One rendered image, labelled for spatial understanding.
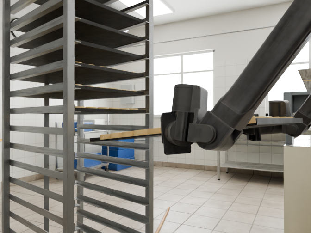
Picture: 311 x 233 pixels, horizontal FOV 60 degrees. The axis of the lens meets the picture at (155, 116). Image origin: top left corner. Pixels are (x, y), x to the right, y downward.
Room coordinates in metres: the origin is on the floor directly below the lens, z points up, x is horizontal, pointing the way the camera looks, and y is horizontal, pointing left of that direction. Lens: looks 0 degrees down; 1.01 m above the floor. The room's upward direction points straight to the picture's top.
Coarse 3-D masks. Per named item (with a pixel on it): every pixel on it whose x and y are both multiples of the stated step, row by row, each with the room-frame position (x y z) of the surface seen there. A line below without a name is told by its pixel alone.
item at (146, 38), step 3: (147, 36) 1.34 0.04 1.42; (144, 39) 1.35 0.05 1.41; (147, 39) 1.34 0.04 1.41; (135, 42) 1.36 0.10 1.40; (138, 42) 1.35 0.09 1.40; (141, 42) 1.35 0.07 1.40; (144, 42) 1.35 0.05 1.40; (123, 45) 1.42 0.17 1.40; (126, 45) 1.41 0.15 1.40; (129, 45) 1.41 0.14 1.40; (132, 45) 1.41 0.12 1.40; (114, 48) 1.47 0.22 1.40; (117, 48) 1.47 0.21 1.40; (120, 48) 1.47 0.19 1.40
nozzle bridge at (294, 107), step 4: (284, 92) 1.72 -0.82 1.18; (288, 92) 1.70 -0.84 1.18; (292, 92) 1.69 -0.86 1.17; (296, 92) 1.68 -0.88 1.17; (300, 92) 1.67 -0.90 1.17; (304, 92) 1.65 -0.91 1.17; (308, 92) 1.64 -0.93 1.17; (284, 96) 1.71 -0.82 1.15; (288, 96) 1.70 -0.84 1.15; (292, 96) 1.74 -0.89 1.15; (296, 96) 1.75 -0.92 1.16; (300, 96) 1.74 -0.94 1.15; (304, 96) 1.73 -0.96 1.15; (288, 100) 1.70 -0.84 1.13; (292, 100) 1.74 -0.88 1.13; (296, 100) 1.75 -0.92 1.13; (300, 100) 1.74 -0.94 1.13; (304, 100) 1.73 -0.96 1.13; (292, 104) 1.74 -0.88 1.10; (296, 104) 1.75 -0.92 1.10; (300, 104) 1.74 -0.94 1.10; (292, 108) 1.74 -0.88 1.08; (296, 108) 1.75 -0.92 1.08; (292, 112) 1.73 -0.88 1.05; (288, 136) 1.80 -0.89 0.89; (288, 140) 1.80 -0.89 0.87; (292, 140) 1.82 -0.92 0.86
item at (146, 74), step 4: (144, 72) 1.35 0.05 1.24; (148, 72) 1.34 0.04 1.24; (144, 76) 1.32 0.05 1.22; (148, 76) 1.34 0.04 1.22; (116, 80) 1.46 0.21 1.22; (120, 80) 1.45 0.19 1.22; (124, 80) 1.45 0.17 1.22; (88, 84) 1.63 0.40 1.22; (92, 84) 1.61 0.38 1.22; (96, 84) 1.61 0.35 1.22
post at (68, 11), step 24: (72, 0) 1.01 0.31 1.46; (72, 24) 1.01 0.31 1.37; (72, 48) 1.01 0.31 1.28; (72, 72) 1.01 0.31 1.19; (72, 96) 1.01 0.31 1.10; (72, 120) 1.01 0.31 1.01; (72, 144) 1.01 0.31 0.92; (72, 168) 1.01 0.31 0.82; (72, 192) 1.01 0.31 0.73; (72, 216) 1.01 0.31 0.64
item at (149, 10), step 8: (152, 0) 1.35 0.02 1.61; (152, 8) 1.35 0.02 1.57; (152, 16) 1.35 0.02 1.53; (152, 24) 1.35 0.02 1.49; (152, 32) 1.35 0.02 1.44; (152, 40) 1.35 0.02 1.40; (152, 48) 1.35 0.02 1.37; (152, 56) 1.35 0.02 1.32; (152, 64) 1.35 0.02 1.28; (152, 72) 1.35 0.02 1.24; (152, 80) 1.35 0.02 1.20; (152, 88) 1.35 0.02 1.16; (152, 96) 1.35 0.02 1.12; (152, 104) 1.35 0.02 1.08; (152, 112) 1.35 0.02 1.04; (152, 120) 1.35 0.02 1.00; (152, 144) 1.35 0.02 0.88; (152, 152) 1.35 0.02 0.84; (152, 160) 1.35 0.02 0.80; (152, 168) 1.35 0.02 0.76; (152, 176) 1.35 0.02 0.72; (152, 184) 1.35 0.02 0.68; (152, 192) 1.35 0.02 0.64; (152, 200) 1.35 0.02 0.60; (152, 208) 1.35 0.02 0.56; (152, 216) 1.35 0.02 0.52; (152, 224) 1.35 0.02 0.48; (152, 232) 1.35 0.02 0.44
